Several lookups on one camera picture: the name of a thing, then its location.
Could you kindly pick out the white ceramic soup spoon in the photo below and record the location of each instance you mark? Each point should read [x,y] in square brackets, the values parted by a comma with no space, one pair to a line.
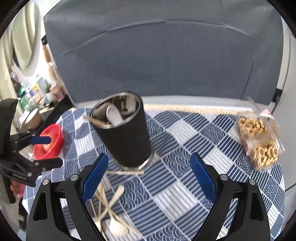
[113,115]

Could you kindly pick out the wooden chopstick long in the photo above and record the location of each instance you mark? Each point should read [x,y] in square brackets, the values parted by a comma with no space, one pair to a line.
[101,201]

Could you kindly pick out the wooden chopstick short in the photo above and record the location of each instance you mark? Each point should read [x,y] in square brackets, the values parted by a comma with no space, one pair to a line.
[93,209]

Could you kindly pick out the red bowl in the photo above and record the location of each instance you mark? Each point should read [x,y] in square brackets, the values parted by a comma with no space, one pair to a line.
[52,150]

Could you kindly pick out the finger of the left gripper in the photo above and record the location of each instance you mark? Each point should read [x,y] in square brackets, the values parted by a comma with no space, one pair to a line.
[44,164]
[32,138]

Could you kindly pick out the left hand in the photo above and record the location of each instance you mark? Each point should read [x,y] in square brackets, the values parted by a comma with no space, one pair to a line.
[17,188]

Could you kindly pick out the grey backdrop board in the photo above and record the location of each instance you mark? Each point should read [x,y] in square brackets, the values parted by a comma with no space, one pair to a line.
[227,49]

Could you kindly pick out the blue white patterned tablecloth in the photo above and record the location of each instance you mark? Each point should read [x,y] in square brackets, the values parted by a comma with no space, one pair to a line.
[166,202]

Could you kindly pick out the black metal utensil cup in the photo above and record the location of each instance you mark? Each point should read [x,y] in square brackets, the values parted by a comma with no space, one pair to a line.
[127,142]

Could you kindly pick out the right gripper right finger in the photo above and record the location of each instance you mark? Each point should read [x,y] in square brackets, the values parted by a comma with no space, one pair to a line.
[250,220]

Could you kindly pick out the wooden chopstick crossed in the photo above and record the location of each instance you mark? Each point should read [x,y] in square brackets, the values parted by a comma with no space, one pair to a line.
[120,219]

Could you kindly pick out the clear box of cookies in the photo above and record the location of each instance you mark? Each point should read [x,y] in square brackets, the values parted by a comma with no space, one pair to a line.
[259,136]

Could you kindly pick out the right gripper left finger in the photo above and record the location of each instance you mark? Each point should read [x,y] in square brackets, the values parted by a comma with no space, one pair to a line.
[46,219]

